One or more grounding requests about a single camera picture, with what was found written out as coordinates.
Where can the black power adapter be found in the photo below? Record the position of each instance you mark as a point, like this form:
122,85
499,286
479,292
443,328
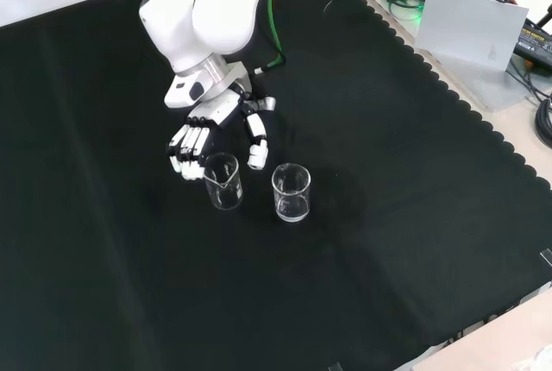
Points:
535,43

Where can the clear glass beaker with spout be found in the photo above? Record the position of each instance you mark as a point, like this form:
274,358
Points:
224,190

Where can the black bench cloth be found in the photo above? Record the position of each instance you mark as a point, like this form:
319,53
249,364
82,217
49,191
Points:
215,280

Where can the clear plastic base plate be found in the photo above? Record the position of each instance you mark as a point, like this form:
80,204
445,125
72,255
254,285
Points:
491,86

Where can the white wrist camera shell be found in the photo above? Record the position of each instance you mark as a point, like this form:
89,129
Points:
183,92

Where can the pale board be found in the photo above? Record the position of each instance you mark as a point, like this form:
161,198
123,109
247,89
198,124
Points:
470,28

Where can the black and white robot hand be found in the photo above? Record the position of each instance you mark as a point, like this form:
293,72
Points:
215,112

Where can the clear glass beaker with markings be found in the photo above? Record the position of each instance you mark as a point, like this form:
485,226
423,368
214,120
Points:
292,198

